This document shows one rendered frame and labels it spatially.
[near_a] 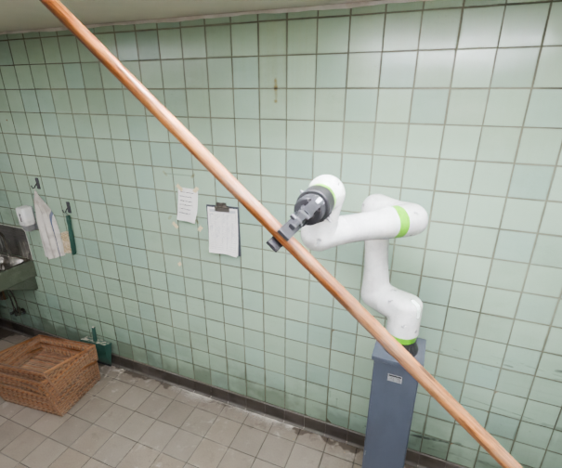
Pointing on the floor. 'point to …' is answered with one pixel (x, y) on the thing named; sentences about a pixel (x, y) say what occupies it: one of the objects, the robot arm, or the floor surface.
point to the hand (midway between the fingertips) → (283, 235)
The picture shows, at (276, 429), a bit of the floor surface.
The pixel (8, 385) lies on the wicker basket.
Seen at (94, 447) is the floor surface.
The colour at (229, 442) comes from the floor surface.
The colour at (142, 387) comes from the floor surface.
